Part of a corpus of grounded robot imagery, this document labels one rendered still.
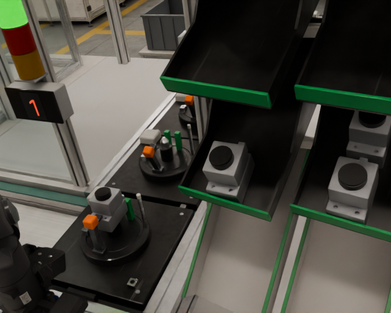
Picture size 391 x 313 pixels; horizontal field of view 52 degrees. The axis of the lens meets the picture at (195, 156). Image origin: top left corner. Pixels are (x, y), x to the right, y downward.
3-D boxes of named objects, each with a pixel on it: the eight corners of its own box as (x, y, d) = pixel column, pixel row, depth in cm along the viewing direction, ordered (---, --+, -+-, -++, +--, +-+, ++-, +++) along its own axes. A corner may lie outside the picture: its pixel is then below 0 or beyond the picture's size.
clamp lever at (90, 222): (101, 253, 74) (90, 223, 70) (92, 250, 75) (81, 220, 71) (111, 239, 77) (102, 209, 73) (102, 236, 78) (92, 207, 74)
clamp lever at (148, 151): (160, 171, 94) (149, 153, 87) (152, 170, 94) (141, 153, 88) (165, 158, 95) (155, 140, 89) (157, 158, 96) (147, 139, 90)
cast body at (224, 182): (241, 206, 53) (228, 181, 47) (211, 199, 54) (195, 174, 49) (260, 151, 56) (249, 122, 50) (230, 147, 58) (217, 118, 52)
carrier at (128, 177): (197, 212, 88) (191, 166, 81) (103, 194, 96) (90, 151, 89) (229, 149, 106) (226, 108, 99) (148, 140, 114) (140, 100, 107)
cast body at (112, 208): (112, 233, 75) (103, 205, 71) (92, 228, 76) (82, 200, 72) (133, 203, 81) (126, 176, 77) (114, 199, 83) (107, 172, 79)
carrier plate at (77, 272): (144, 311, 69) (142, 303, 68) (34, 279, 78) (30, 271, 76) (194, 216, 87) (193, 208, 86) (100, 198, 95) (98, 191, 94)
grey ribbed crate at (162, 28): (235, 53, 248) (233, 15, 235) (146, 50, 270) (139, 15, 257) (252, 30, 280) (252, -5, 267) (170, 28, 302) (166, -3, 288)
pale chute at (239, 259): (268, 326, 61) (259, 333, 57) (193, 293, 67) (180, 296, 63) (318, 148, 62) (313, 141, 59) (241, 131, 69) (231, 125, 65)
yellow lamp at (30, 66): (34, 81, 77) (25, 56, 74) (13, 79, 79) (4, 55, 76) (50, 70, 81) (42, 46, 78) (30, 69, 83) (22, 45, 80)
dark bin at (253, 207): (270, 222, 51) (260, 197, 45) (183, 194, 57) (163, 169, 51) (336, 56, 61) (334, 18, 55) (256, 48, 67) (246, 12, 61)
